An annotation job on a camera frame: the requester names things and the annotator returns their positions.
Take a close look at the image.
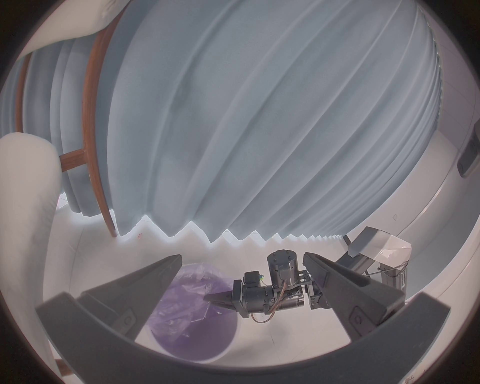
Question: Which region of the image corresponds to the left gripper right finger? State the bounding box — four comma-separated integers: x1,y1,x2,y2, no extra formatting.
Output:
302,251,406,344

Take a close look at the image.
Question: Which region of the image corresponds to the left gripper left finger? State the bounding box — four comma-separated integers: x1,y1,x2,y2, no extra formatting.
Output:
76,254,184,341

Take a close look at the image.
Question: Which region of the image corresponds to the purple plastic bag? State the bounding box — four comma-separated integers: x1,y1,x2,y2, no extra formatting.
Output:
151,263,237,358

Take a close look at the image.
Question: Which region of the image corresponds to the white trash bin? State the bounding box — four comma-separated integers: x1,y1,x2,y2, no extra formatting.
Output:
148,262,239,363

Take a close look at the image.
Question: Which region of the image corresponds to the pale blue curtain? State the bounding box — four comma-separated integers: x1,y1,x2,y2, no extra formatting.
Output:
0,0,444,245

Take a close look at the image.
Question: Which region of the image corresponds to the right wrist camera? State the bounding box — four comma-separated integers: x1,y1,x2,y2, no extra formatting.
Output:
242,270,264,288

